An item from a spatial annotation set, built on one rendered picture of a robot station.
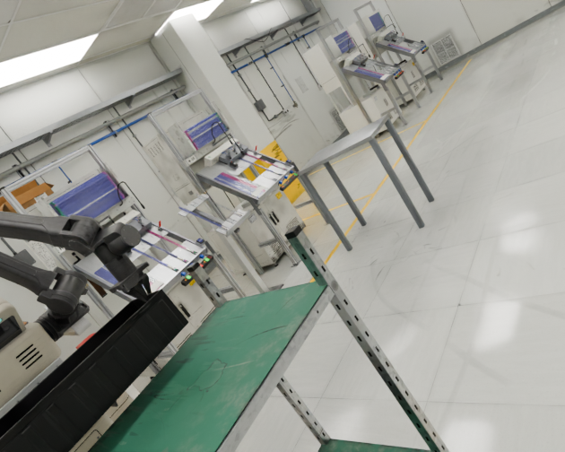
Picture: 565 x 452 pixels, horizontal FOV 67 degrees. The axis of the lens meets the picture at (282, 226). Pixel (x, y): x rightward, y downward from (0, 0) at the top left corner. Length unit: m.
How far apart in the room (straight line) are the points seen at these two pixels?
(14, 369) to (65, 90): 4.68
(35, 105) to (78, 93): 0.54
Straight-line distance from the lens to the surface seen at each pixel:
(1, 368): 1.40
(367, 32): 8.34
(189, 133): 4.35
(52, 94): 5.73
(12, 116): 5.47
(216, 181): 4.14
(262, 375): 0.85
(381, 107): 7.16
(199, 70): 6.33
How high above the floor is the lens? 1.35
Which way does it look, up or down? 14 degrees down
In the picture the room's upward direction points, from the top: 34 degrees counter-clockwise
